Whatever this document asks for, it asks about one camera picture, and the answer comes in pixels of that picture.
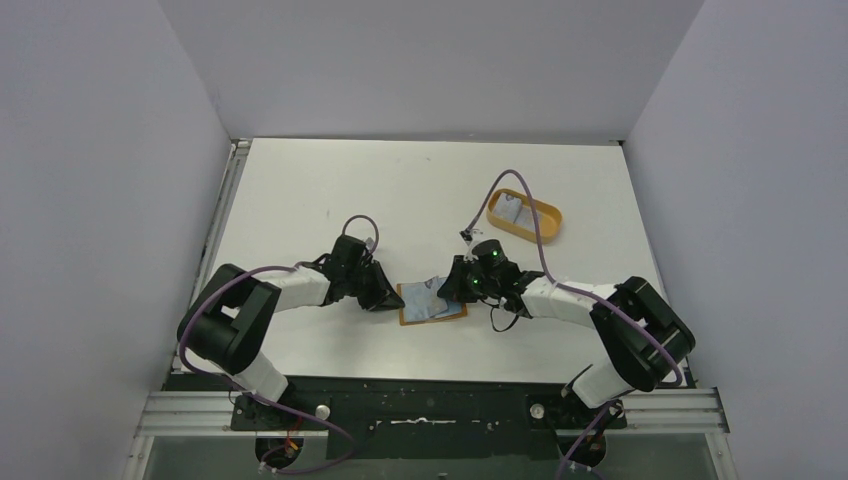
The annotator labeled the orange oval tray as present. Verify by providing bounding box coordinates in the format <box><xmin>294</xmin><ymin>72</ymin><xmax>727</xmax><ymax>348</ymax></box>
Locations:
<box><xmin>485</xmin><ymin>188</ymin><xmax>564</xmax><ymax>244</ymax></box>

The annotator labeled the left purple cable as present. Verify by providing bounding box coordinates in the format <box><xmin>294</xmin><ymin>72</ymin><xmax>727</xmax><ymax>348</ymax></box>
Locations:
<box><xmin>176</xmin><ymin>214</ymin><xmax>382</xmax><ymax>477</ymax></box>

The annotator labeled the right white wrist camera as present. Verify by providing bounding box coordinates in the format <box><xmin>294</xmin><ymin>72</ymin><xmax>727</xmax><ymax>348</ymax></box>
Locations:
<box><xmin>459</xmin><ymin>228</ymin><xmax>483</xmax><ymax>245</ymax></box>

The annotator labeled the silver credit card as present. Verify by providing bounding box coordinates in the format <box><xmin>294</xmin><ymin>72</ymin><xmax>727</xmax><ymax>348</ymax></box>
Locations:
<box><xmin>492</xmin><ymin>192</ymin><xmax>523</xmax><ymax>224</ymax></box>

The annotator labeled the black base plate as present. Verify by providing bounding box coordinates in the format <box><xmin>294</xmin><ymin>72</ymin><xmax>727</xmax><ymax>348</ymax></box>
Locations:
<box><xmin>164</xmin><ymin>374</ymin><xmax>627</xmax><ymax>470</ymax></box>

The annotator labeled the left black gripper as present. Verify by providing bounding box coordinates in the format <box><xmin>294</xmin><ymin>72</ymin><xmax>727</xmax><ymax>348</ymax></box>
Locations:
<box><xmin>345</xmin><ymin>260</ymin><xmax>403</xmax><ymax>313</ymax></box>

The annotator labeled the silver credit card carried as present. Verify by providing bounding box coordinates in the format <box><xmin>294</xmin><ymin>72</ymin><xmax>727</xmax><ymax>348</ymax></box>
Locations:
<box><xmin>422</xmin><ymin>277</ymin><xmax>462</xmax><ymax>320</ymax></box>

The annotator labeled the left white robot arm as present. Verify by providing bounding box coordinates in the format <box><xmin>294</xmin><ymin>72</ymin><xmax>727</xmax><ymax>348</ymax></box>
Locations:
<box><xmin>176</xmin><ymin>235</ymin><xmax>405</xmax><ymax>429</ymax></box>

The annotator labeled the yellow leather card holder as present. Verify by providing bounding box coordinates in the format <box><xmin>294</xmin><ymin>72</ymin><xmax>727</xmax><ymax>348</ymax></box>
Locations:
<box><xmin>397</xmin><ymin>276</ymin><xmax>468</xmax><ymax>326</ymax></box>

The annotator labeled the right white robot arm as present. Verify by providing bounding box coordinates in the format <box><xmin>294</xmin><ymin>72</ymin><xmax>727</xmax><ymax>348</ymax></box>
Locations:
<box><xmin>438</xmin><ymin>239</ymin><xmax>696</xmax><ymax>427</ymax></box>

